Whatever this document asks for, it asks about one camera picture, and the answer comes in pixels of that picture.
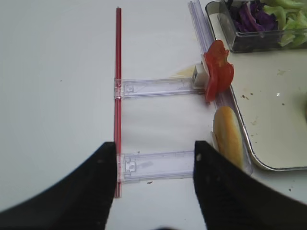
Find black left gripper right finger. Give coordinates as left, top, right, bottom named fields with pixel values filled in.
left=193, top=141, right=307, bottom=230

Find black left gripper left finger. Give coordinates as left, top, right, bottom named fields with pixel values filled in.
left=0, top=142, right=117, bottom=230

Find front tomato slice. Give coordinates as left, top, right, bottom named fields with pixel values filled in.
left=205, top=63, right=234, bottom=103

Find tomato slice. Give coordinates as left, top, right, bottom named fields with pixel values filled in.
left=204, top=40, right=229, bottom=68
left=205, top=63, right=234, bottom=103

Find rear tomato slice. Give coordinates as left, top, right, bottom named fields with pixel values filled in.
left=204, top=40, right=229, bottom=68

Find green lettuce leaves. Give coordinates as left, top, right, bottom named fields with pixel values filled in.
left=262, top=0, right=307, bottom=48

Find upright bun half left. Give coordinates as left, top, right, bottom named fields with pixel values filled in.
left=213, top=106, right=244, bottom=169

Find cream metal tray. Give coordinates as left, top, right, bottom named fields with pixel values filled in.
left=204, top=0, right=307, bottom=171

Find white pusher block left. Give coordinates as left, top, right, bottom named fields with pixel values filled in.
left=192, top=63, right=209, bottom=88

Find clear plastic salad box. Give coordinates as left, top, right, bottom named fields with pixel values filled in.
left=218, top=0, right=307, bottom=53

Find purple cabbage leaves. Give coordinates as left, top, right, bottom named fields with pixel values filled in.
left=226, top=0, right=278, bottom=33

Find clear cross rail lower left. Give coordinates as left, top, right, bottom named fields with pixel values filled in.
left=117, top=150, right=194, bottom=183

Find clear cross rail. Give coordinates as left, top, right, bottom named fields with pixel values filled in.
left=121, top=77, right=204, bottom=99
left=117, top=150, right=194, bottom=183

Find clear cross rail upper left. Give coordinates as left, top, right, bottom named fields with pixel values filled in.
left=121, top=77, right=204, bottom=99

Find red rail left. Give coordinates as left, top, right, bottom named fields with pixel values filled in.
left=114, top=7, right=122, bottom=198

